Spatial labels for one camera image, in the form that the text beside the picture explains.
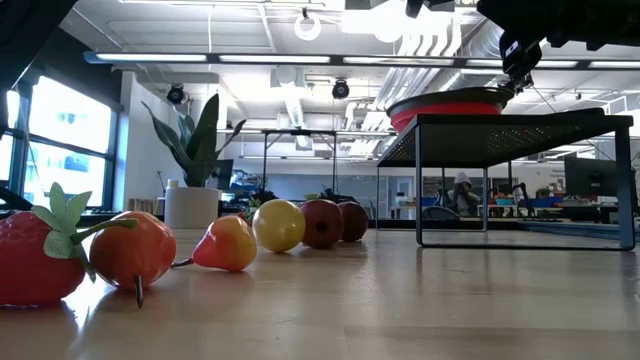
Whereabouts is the black tabletop device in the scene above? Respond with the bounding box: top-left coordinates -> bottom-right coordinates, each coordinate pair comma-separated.
319,185 -> 359,204

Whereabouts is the red grey collapsible colander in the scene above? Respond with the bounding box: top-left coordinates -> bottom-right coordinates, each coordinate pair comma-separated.
385,85 -> 516,135

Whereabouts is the potted aloe plant white pot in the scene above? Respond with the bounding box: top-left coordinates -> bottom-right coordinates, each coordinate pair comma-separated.
140,92 -> 248,230

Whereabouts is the black perforated metal shelf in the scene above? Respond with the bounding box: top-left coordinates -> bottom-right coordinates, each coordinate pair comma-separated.
376,106 -> 637,251

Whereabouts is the small orange toy fruit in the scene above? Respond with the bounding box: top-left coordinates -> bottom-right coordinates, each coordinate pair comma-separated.
171,213 -> 259,274
74,210 -> 178,310

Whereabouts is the long blue-edged bench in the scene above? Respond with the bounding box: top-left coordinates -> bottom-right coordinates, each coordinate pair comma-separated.
517,219 -> 640,241

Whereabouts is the small dark background plant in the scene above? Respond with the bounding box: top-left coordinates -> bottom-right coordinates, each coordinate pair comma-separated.
249,188 -> 279,209

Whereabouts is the ribbed silver ceiling duct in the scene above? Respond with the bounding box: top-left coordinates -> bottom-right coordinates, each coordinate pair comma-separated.
429,9 -> 506,96

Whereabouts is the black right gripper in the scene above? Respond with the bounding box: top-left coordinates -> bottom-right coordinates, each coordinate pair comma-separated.
405,0 -> 551,95

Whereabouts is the long linear ceiling light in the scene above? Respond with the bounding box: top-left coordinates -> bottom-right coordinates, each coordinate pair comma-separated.
82,49 -> 640,71

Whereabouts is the large glass window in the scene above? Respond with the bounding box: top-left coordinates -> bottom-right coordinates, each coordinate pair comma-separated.
0,74 -> 119,211

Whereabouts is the large dark monitor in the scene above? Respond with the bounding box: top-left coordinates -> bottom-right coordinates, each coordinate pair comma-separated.
564,155 -> 639,197

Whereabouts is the dark red toy plum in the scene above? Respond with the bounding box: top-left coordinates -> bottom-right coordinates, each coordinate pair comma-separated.
340,200 -> 370,244

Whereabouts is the person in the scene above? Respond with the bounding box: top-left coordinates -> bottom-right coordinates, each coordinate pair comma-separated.
446,172 -> 482,217

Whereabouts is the yellow toy lemon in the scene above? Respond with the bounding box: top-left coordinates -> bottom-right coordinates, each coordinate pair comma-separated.
251,198 -> 307,254

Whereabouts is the small dark monitor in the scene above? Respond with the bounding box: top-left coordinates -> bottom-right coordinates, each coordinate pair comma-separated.
211,158 -> 236,191

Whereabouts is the round white ceiling lamp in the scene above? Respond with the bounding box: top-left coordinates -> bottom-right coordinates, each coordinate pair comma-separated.
293,14 -> 322,42

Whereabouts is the dark red toy pomegranate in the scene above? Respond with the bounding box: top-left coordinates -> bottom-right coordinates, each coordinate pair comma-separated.
300,198 -> 346,250

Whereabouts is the black office chair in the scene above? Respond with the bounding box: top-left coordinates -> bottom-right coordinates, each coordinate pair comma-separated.
422,205 -> 461,221

